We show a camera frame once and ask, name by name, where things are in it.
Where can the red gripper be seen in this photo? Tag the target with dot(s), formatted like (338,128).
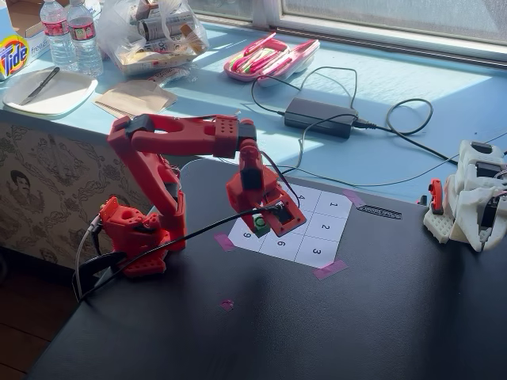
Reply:
(242,199)

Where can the green cube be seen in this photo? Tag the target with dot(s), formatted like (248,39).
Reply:
(260,227)

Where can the red robot arm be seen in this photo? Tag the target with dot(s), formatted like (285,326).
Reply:
(174,130)

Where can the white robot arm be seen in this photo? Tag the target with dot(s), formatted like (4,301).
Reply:
(471,198)

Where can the white numbered grid paper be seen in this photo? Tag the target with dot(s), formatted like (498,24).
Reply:
(321,229)

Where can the purple tape strip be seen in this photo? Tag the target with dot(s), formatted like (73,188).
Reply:
(353,198)
(330,270)
(224,241)

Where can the black power adapter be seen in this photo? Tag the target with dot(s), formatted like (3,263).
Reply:
(321,117)

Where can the black ruler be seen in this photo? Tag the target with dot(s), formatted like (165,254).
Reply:
(380,211)

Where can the black table clamp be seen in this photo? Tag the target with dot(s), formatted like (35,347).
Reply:
(101,265)

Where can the pink pencil case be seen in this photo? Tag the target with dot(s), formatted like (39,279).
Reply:
(258,65)

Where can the clear wrapper packet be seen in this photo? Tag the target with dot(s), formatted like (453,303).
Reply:
(171,74)

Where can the brown paper napkin stack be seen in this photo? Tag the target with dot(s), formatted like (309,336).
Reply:
(134,97)

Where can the pink pen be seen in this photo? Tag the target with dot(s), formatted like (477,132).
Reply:
(260,42)

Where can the clear plastic bag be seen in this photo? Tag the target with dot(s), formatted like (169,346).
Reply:
(158,35)

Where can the white plate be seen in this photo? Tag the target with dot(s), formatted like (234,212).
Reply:
(59,93)

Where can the clear water bottle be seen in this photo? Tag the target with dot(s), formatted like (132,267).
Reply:
(58,35)
(85,39)

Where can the black plastic knife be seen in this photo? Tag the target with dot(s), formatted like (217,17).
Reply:
(40,85)

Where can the Tide detergent box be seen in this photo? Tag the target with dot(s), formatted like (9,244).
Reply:
(14,55)

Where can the red wrist camera mount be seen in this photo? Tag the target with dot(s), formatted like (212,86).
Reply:
(291,217)

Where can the white window frame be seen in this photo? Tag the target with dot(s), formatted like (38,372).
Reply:
(396,35)

